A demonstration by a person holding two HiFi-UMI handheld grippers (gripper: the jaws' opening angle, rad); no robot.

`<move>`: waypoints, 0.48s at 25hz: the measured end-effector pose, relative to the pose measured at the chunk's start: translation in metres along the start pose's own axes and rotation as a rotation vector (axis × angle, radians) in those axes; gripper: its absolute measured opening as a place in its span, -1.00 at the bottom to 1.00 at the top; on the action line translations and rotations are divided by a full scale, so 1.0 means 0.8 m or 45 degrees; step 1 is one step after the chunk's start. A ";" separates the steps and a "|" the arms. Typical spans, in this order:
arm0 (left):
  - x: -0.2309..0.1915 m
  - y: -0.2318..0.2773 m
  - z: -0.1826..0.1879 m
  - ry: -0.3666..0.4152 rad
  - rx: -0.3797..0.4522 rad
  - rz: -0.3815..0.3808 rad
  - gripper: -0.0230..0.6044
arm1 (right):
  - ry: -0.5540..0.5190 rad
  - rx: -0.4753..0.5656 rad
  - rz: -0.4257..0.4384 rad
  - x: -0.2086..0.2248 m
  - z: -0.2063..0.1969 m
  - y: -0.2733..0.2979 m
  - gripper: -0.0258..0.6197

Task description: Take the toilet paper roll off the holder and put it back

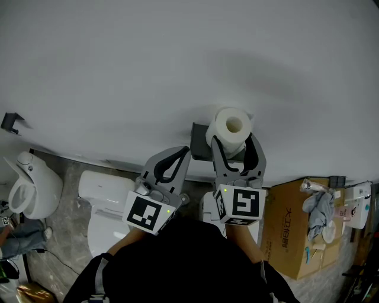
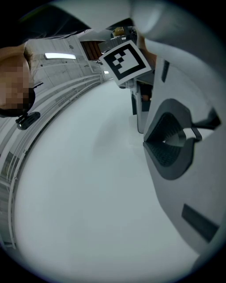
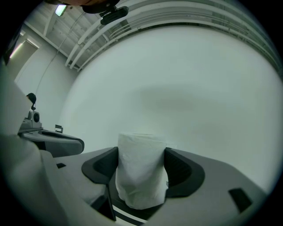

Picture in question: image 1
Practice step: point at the egg-shaped white toilet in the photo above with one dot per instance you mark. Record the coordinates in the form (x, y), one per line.
(44, 189)

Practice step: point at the white appliance with teal button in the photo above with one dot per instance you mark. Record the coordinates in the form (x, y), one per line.
(359, 207)

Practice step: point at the brown paper package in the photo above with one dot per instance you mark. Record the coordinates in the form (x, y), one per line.
(35, 293)

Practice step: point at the person's right forearm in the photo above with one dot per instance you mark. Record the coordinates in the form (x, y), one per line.
(244, 242)

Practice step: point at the small black device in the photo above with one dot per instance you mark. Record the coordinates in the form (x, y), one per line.
(337, 181)

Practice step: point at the brown cardboard box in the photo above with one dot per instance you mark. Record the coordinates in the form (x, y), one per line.
(284, 236)

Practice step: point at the small beige rectangular block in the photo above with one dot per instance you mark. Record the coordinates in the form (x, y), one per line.
(319, 246)

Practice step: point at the pink bottle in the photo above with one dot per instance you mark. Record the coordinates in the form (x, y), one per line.
(345, 213)

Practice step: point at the white toilet with tank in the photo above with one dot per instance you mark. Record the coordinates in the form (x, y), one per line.
(103, 189)

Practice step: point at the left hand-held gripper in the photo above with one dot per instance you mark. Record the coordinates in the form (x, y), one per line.
(143, 216)

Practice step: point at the person's black top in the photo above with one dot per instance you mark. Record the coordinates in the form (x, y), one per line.
(183, 266)

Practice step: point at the dark cluttered shelf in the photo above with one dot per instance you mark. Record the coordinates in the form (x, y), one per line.
(364, 284)

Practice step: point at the white toilet paper roll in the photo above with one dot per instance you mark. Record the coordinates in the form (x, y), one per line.
(219, 127)

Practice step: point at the black empty wall holder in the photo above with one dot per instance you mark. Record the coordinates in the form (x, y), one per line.
(12, 121)

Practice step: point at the grey crumpled cloth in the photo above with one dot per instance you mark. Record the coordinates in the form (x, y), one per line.
(319, 213)

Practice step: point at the person's left forearm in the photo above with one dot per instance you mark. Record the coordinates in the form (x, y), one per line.
(130, 241)

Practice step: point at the white tankless smart toilet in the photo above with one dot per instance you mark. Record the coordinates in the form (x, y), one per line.
(208, 210)

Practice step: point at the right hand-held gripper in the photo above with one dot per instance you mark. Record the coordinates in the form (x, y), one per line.
(245, 204)

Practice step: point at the black toilet paper holder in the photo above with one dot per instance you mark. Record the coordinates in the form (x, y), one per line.
(198, 142)

